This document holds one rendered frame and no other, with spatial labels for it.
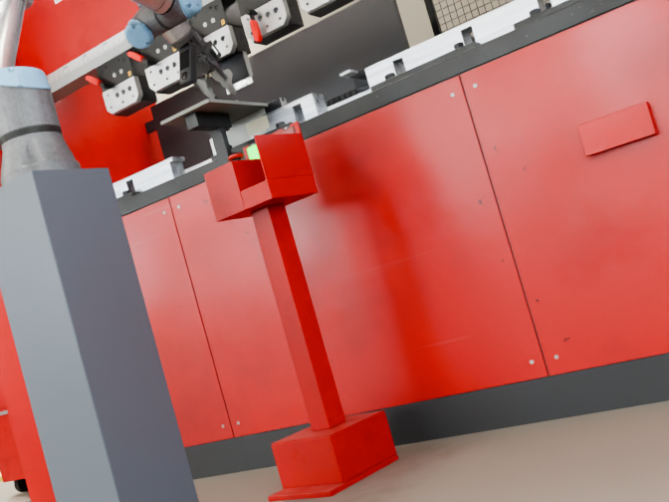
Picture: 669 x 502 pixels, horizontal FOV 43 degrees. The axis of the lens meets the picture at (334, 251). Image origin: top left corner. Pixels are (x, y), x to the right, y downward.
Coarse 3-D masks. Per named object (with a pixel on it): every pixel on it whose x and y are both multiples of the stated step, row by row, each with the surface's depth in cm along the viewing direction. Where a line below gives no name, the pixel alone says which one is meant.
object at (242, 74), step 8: (232, 56) 250; (240, 56) 249; (224, 64) 252; (232, 64) 251; (240, 64) 249; (248, 64) 249; (232, 72) 251; (240, 72) 249; (248, 72) 248; (232, 80) 251; (240, 80) 250; (248, 80) 249; (240, 88) 251
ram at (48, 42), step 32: (64, 0) 281; (96, 0) 273; (128, 0) 266; (32, 32) 290; (64, 32) 282; (96, 32) 274; (32, 64) 292; (64, 64) 284; (96, 64) 276; (64, 96) 295
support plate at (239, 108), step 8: (200, 104) 224; (208, 104) 224; (216, 104) 226; (224, 104) 229; (232, 104) 231; (240, 104) 234; (248, 104) 237; (256, 104) 240; (264, 104) 243; (184, 112) 227; (192, 112) 228; (200, 112) 230; (208, 112) 232; (216, 112) 235; (224, 112) 237; (232, 112) 239; (240, 112) 242; (248, 112) 245; (168, 120) 230; (176, 120) 231; (184, 120) 233; (232, 120) 248
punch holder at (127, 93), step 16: (112, 64) 272; (128, 64) 268; (112, 80) 272; (128, 80) 268; (144, 80) 272; (112, 96) 273; (128, 96) 269; (144, 96) 270; (112, 112) 273; (128, 112) 277
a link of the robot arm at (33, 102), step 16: (0, 80) 161; (16, 80) 161; (32, 80) 162; (0, 96) 161; (16, 96) 160; (32, 96) 161; (48, 96) 165; (0, 112) 161; (16, 112) 160; (32, 112) 161; (48, 112) 163; (0, 128) 162; (16, 128) 160
